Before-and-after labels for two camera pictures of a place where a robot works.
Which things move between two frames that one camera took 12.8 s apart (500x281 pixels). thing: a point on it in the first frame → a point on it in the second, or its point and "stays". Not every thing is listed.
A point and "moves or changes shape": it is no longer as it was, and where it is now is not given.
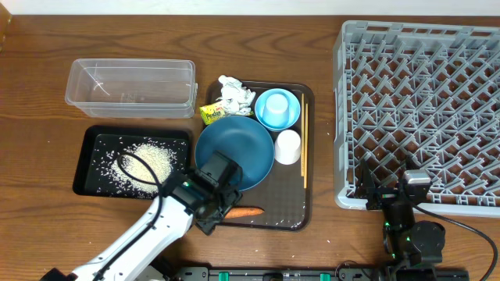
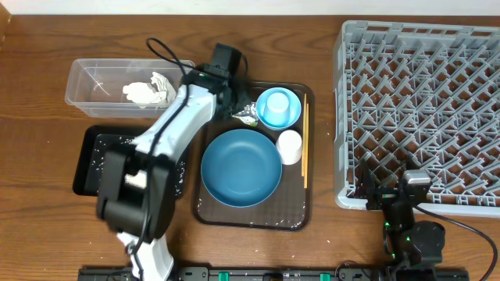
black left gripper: [235, 195] → [244, 85]
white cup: [287, 147] stays
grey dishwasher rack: [419, 95] stays
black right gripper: [366, 187] stays
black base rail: [312, 274] stays
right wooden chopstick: [305, 165] stays
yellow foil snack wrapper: [211, 113] moves or changes shape
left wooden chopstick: [302, 133] stays
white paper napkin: [235, 99] moves or changes shape
